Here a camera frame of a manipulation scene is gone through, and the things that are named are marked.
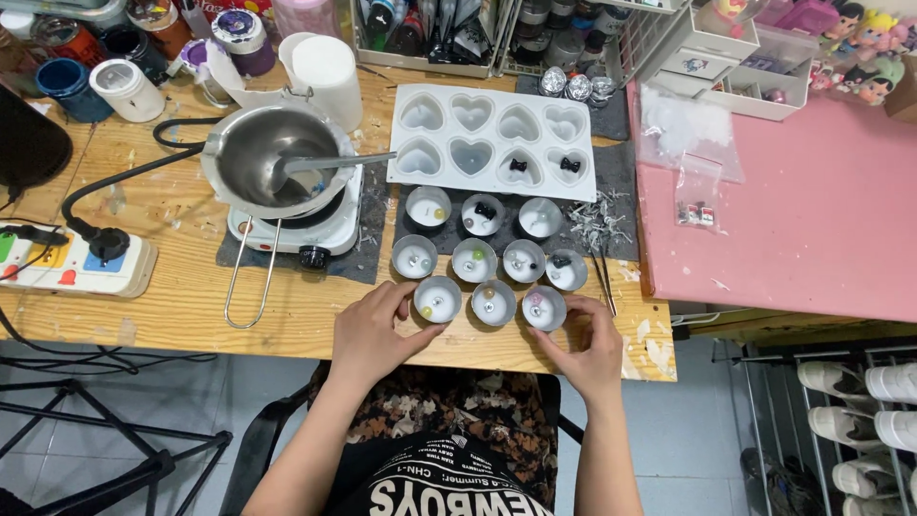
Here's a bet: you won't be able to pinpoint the person's left hand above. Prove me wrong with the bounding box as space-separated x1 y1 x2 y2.
330 281 452 384

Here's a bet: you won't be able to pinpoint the person's right hand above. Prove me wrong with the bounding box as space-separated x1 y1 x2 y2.
527 294 626 404

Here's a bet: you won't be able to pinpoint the tealight cup with pink flower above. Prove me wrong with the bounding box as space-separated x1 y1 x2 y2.
521 285 568 333

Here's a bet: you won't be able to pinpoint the tealight cup with yellow bead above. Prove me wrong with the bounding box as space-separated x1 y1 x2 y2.
413 276 463 324

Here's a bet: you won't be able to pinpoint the black tweezers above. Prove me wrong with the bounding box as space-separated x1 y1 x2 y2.
586 242 619 318

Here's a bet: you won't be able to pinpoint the person's floral patterned shorts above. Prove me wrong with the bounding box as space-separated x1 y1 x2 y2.
308 360 561 511

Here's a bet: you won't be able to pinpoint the white electric hot plate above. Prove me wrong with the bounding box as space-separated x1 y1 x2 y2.
227 166 365 272

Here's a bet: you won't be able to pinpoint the group of metal tealight candles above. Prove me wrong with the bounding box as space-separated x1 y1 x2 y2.
391 185 590 328

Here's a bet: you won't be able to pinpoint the pile of metal wick scraps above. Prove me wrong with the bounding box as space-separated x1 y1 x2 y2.
567 189 633 253

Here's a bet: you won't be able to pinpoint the person's black printed shirt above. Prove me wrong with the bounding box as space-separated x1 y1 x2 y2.
324 430 557 516

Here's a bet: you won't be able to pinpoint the grey spoon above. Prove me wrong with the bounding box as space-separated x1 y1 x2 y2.
271 151 398 195

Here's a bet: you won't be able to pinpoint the large dark grey felt mat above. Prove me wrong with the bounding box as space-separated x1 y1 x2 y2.
392 142 640 263

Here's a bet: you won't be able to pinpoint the small clear zip bag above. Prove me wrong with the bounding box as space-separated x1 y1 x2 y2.
672 152 725 232

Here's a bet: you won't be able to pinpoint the white silicone heart mould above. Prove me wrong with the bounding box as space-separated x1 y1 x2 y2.
386 84 598 204

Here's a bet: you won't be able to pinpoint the small dark grey felt mat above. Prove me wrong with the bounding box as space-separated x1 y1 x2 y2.
515 72 631 142

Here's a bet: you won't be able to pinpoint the clear bag of white flakes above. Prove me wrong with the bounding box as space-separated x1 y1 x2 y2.
636 84 746 184

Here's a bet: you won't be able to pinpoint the shoe rack with shoes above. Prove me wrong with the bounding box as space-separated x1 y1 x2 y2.
711 337 917 516

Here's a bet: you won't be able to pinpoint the white plastic jug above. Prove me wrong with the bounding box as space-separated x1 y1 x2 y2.
278 32 365 134

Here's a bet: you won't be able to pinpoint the black metal folding stand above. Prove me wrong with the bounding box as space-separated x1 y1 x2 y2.
0 343 235 516

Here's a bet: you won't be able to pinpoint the beige power strip coloured switches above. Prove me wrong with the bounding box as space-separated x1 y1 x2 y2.
0 222 159 299

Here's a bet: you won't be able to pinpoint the white organizer with bottles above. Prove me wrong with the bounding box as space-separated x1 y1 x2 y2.
350 0 518 80

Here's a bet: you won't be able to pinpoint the small purple lidded container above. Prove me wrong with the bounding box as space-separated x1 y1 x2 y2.
178 39 232 107

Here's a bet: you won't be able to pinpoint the jar with purple lid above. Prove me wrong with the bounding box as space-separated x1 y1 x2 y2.
211 9 277 77

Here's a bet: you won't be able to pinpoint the white drawer organizer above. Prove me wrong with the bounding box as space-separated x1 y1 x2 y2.
615 0 820 122

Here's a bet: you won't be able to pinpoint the white rack with jars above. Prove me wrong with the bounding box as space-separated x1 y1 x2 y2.
500 0 633 78

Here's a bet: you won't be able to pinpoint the pink bottle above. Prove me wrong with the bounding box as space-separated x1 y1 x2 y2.
271 0 342 41

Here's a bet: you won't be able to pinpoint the white jar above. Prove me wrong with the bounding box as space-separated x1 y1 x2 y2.
89 59 166 123

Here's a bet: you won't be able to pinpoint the black jar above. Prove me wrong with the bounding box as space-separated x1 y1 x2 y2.
100 26 171 86

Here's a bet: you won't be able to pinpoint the brown jar with lid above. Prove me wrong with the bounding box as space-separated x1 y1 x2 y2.
127 0 196 61

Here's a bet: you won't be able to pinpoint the blue jar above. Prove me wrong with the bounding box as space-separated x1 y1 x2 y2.
35 57 115 124

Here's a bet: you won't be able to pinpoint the black bag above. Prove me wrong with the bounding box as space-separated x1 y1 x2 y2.
0 85 74 190

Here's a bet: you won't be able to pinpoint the group of doll figurines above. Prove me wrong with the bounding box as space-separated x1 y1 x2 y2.
808 0 917 108

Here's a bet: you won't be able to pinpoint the red tin can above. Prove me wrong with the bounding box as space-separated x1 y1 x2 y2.
31 17 108 70

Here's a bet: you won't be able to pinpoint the steel melting pot wire handle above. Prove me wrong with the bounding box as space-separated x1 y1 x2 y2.
200 86 359 330

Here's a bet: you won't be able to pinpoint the black plug with cable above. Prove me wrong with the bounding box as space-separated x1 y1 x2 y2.
60 118 232 262

